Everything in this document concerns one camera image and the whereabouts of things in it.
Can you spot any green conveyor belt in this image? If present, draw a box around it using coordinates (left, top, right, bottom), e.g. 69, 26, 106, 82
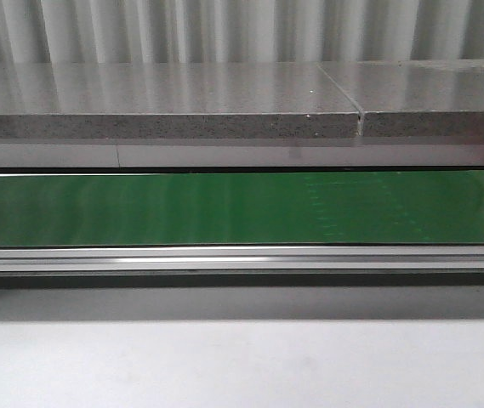
0, 170, 484, 247

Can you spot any grey stone slab left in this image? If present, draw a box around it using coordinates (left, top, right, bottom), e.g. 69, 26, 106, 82
0, 63, 359, 141

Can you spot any grey stone slab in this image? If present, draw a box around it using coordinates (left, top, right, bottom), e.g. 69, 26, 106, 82
0, 63, 359, 141
320, 59, 484, 141

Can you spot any grey stone slab right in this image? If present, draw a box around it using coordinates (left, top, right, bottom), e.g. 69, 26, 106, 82
320, 59, 484, 141

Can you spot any white base panel under slabs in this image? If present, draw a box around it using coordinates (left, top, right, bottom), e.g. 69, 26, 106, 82
0, 138, 484, 168

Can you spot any aluminium conveyor side rail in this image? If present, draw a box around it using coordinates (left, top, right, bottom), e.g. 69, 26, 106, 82
0, 245, 484, 277

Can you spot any white corrugated wall panel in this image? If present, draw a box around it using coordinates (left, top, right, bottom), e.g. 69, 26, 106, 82
0, 1, 484, 63

